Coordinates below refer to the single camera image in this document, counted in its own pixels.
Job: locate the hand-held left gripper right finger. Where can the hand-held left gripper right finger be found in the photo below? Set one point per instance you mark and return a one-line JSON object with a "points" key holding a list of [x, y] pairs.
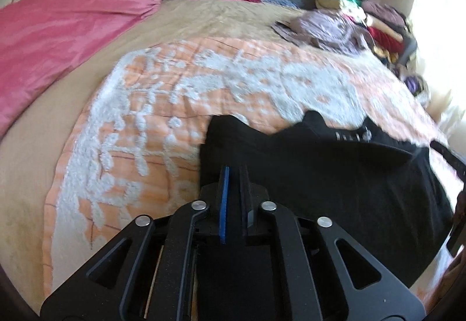
{"points": [[251, 219]]}

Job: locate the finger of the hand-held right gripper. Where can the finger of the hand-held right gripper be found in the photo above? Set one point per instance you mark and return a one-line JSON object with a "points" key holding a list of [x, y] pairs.
{"points": [[449, 159], [455, 239]]}

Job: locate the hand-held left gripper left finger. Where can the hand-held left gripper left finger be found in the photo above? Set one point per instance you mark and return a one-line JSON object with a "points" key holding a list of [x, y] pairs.
{"points": [[225, 204]]}

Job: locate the black long-sleeve sweater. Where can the black long-sleeve sweater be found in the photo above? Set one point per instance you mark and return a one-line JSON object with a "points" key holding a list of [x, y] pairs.
{"points": [[346, 190]]}

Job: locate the pile of assorted clothes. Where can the pile of assorted clothes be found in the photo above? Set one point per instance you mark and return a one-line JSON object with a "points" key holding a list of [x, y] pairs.
{"points": [[382, 26]]}

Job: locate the orange and white tufted blanket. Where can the orange and white tufted blanket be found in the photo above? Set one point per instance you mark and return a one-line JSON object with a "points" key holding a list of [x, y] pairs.
{"points": [[145, 124]]}

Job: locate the white sheer curtain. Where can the white sheer curtain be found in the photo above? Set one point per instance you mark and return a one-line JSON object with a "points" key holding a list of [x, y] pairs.
{"points": [[440, 33]]}

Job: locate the lilac crumpled garment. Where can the lilac crumpled garment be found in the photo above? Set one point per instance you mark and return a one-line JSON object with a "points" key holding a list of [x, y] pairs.
{"points": [[324, 29]]}

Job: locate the beige bedspread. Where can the beige bedspread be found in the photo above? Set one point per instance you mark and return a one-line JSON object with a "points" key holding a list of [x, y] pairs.
{"points": [[225, 20]]}

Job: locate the blue patterned cloth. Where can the blue patterned cloth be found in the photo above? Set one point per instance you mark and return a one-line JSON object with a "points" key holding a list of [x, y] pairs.
{"points": [[280, 1]]}

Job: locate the pink duvet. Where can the pink duvet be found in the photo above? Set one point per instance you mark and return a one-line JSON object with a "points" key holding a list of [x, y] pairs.
{"points": [[62, 40]]}

